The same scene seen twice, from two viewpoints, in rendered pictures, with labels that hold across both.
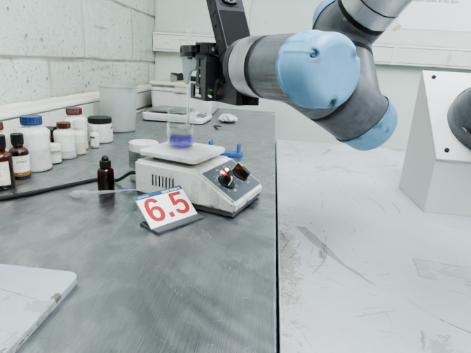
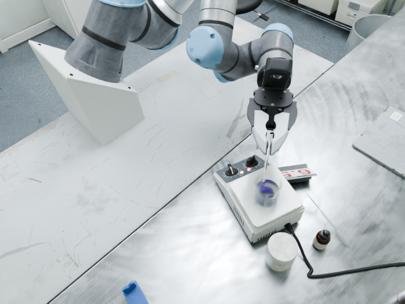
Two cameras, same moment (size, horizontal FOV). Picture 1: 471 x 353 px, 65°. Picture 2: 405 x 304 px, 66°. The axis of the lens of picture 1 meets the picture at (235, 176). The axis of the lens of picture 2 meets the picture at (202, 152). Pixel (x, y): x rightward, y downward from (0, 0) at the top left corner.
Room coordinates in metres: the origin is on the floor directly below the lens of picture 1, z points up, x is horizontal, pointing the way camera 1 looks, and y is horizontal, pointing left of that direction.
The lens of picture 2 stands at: (0.98, 0.25, 1.59)
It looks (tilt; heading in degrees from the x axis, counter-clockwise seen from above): 53 degrees down; 228
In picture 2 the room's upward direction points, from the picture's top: 7 degrees counter-clockwise
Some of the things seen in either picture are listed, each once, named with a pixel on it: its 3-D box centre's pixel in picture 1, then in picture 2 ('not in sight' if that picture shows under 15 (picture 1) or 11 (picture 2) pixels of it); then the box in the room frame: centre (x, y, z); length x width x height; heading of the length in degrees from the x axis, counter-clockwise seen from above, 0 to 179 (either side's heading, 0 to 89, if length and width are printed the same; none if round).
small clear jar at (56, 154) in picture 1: (52, 153); not in sight; (0.82, 0.42, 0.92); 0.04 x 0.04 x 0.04
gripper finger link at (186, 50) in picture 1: (197, 51); (283, 113); (0.60, 0.07, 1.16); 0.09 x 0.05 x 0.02; 33
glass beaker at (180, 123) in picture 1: (181, 127); (266, 189); (0.68, 0.10, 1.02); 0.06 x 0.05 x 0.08; 134
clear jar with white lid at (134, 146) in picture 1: (144, 160); (280, 253); (0.74, 0.19, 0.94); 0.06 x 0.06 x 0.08
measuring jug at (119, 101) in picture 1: (116, 107); not in sight; (1.28, 0.42, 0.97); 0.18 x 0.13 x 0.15; 46
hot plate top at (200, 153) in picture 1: (183, 150); (265, 193); (0.67, 0.10, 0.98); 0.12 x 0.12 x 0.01; 67
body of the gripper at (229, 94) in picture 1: (228, 71); (272, 100); (0.56, 0.02, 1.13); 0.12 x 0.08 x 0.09; 31
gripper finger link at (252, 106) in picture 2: not in sight; (259, 112); (0.62, 0.03, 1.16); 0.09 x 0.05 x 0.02; 30
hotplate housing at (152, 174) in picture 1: (195, 175); (257, 194); (0.66, 0.07, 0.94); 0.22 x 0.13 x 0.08; 67
